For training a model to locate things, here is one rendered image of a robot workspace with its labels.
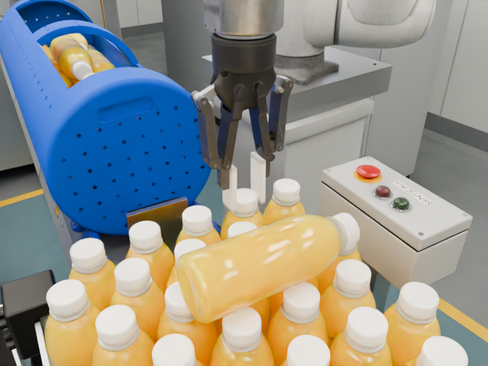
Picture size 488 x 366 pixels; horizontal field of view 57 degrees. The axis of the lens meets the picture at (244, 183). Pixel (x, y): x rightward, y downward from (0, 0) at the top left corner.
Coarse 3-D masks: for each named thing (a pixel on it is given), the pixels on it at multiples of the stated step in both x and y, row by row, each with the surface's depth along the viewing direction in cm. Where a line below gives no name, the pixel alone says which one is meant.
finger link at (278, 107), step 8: (288, 80) 56; (288, 88) 56; (272, 96) 58; (280, 96) 57; (288, 96) 57; (272, 104) 58; (280, 104) 57; (272, 112) 59; (280, 112) 57; (272, 120) 59; (280, 120) 58; (272, 128) 60; (280, 128) 59; (272, 136) 61; (280, 136) 59; (280, 144) 60
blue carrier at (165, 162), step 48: (48, 0) 127; (0, 48) 124; (96, 48) 143; (48, 96) 72; (96, 96) 65; (144, 96) 68; (48, 144) 65; (96, 144) 68; (144, 144) 72; (192, 144) 77; (96, 192) 72; (144, 192) 76; (192, 192) 82
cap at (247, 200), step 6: (240, 192) 63; (246, 192) 63; (252, 192) 63; (240, 198) 62; (246, 198) 62; (252, 198) 62; (240, 204) 61; (246, 204) 61; (252, 204) 62; (240, 210) 62; (246, 210) 62; (252, 210) 62
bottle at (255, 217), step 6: (258, 210) 63; (228, 216) 64; (234, 216) 63; (240, 216) 62; (246, 216) 62; (252, 216) 63; (258, 216) 64; (222, 222) 66; (228, 222) 63; (234, 222) 63; (252, 222) 63; (258, 222) 63; (264, 222) 65; (222, 228) 65; (228, 228) 63; (222, 234) 65
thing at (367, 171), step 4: (360, 168) 68; (364, 168) 68; (368, 168) 68; (372, 168) 68; (376, 168) 68; (360, 172) 67; (364, 172) 67; (368, 172) 67; (372, 172) 67; (376, 172) 67; (380, 172) 68; (364, 176) 67; (368, 176) 67; (372, 176) 67; (376, 176) 67
